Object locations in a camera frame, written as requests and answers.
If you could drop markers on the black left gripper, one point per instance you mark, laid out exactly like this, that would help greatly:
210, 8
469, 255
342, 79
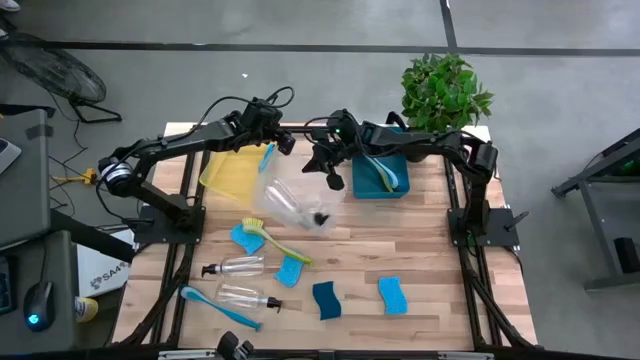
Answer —
260, 137

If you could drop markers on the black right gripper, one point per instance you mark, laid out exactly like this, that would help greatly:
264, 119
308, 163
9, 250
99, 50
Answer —
337, 155

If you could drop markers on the clear plastic bin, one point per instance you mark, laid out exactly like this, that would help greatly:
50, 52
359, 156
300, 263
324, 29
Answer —
335, 200

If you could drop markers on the clear plastic pump bottle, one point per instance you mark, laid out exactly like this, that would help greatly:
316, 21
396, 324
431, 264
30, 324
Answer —
282, 197
242, 266
320, 218
240, 296

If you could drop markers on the yellow plastic bin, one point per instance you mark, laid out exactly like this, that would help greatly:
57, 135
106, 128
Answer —
230, 175

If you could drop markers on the blue plastic bin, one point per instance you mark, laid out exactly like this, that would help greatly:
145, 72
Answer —
365, 185

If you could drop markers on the blue dish brush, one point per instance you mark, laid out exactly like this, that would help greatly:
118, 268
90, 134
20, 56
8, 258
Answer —
394, 179
220, 309

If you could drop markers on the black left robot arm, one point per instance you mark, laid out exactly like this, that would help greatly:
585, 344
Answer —
200, 137

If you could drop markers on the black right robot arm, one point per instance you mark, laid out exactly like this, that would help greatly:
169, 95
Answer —
450, 142

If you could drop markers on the black table clamp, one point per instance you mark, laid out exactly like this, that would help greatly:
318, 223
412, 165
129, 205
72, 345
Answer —
396, 119

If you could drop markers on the green potted plant black pot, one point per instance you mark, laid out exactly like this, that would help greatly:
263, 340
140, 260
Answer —
445, 90

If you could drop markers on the yellow power plug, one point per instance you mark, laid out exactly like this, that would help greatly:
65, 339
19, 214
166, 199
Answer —
89, 176

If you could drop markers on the black support bar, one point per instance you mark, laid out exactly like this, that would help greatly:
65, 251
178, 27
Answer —
100, 240

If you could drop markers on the black device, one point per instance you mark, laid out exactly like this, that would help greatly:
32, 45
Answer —
232, 346

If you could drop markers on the white cardboard box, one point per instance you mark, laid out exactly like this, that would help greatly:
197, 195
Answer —
102, 272

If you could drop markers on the black floor fan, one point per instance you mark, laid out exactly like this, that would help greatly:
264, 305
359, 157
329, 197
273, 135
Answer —
60, 75

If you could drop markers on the grey operator desk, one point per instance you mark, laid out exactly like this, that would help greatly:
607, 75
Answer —
25, 200

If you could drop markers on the person's shoe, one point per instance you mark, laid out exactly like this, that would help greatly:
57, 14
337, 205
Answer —
87, 309
7, 4

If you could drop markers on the silver laptop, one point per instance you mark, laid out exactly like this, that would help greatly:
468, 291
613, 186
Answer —
6, 155

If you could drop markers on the black computer mouse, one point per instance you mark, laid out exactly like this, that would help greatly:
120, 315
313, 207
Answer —
39, 307

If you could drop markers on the grey metal cart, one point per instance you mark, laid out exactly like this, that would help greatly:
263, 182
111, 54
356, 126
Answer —
600, 200

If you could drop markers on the black keyboard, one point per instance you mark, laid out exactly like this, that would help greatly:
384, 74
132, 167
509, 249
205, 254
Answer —
4, 285

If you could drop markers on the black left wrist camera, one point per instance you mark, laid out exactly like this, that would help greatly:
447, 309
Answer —
262, 114

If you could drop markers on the black aluminium table frame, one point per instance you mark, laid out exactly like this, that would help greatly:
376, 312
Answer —
480, 300

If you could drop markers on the white mount bracket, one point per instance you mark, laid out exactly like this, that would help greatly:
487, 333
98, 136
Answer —
186, 354
465, 356

